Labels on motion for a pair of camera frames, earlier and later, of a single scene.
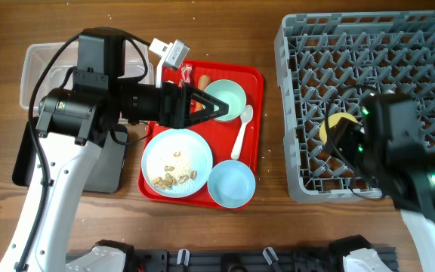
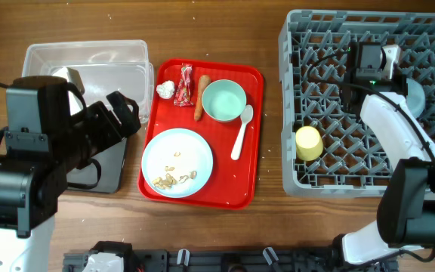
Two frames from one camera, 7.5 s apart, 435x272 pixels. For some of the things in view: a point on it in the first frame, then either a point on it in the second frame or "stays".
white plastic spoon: (246, 114) stays
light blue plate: (177, 163) stays
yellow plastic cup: (332, 119) to (309, 143)
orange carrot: (202, 82) stays
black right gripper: (345, 140) to (352, 95)
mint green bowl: (230, 93) stays
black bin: (106, 174) stays
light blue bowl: (231, 183) to (415, 97)
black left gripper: (175, 109) to (112, 132)
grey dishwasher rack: (328, 64) stays
